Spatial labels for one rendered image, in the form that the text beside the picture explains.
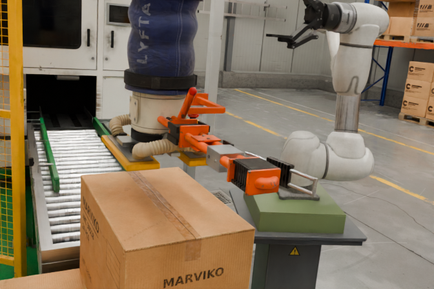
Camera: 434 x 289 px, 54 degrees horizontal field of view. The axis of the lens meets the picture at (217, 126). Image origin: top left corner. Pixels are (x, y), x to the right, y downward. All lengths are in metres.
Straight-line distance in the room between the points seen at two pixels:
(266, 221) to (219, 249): 0.49
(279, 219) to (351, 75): 0.67
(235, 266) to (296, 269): 0.68
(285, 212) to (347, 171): 0.33
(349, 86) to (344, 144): 0.52
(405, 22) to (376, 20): 8.54
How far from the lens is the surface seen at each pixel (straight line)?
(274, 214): 1.74
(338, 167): 1.88
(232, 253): 1.33
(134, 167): 1.24
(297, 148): 1.82
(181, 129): 1.12
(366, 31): 1.40
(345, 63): 1.40
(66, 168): 3.05
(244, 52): 12.19
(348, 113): 1.91
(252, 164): 0.86
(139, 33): 1.30
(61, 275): 1.86
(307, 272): 2.03
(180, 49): 1.29
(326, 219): 1.82
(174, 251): 1.23
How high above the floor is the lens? 1.51
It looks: 13 degrees down
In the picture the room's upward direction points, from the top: 5 degrees clockwise
